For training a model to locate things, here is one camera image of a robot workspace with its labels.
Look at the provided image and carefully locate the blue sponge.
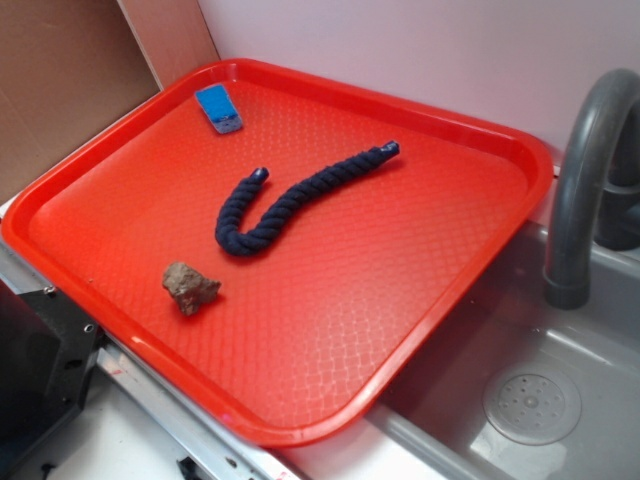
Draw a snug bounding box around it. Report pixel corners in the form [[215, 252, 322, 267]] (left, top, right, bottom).
[[195, 84, 244, 134]]

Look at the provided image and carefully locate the red plastic tray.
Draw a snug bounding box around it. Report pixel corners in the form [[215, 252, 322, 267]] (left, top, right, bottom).
[[2, 59, 553, 447]]

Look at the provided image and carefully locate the brown rock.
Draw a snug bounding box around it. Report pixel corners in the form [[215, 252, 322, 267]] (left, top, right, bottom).
[[162, 262, 222, 316]]

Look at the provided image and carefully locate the grey plastic sink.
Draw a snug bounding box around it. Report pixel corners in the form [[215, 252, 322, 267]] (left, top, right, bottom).
[[366, 214, 640, 480]]

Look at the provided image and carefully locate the grey plastic faucet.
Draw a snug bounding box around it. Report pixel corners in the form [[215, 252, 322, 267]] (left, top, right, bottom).
[[543, 69, 639, 310]]

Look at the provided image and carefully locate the brown cardboard panel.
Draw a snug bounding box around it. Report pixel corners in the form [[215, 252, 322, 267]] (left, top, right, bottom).
[[1, 1, 219, 201]]

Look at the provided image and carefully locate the dark blue twisted rope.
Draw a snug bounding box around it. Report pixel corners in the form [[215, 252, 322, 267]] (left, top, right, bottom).
[[214, 140, 402, 258]]

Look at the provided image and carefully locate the silver metal rail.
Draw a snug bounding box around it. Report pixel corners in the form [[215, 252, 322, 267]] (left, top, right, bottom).
[[1, 247, 293, 479]]

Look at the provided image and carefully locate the black metal bracket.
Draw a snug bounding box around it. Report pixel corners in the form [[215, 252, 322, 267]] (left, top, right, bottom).
[[1, 284, 102, 479]]

